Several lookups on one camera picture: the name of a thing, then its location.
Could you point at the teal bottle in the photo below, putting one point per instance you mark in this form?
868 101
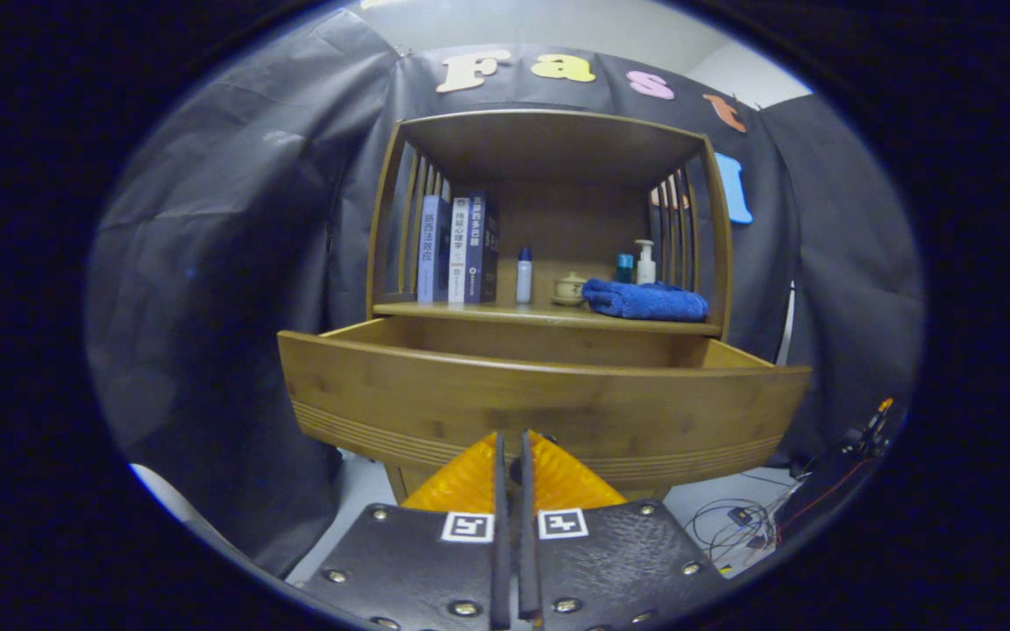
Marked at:
624 269

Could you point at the wooden drawer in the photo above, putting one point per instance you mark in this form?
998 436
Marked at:
470 403

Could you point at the black and orange clamp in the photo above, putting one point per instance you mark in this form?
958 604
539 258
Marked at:
869 434

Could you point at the dark blue book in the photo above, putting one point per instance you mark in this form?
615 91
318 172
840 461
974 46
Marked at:
481 250

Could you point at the light blue book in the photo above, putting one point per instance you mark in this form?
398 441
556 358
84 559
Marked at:
430 254

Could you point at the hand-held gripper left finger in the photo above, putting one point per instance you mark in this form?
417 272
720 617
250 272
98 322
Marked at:
417 561

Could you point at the blue towel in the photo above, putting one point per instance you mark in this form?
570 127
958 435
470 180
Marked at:
645 301

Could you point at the white bottle blue cap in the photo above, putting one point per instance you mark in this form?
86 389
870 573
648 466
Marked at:
523 280

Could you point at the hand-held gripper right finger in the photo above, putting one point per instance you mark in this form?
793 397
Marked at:
610 561

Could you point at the white pump bottle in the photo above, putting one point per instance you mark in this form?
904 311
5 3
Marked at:
645 270

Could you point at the wooden countertop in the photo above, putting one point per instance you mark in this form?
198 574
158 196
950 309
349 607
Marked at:
505 312

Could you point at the wooden cabinet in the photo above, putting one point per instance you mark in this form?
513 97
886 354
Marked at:
558 219

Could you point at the white spine book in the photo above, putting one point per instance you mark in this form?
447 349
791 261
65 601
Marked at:
458 254

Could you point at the cream lidded teacup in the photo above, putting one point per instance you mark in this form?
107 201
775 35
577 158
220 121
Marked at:
570 289

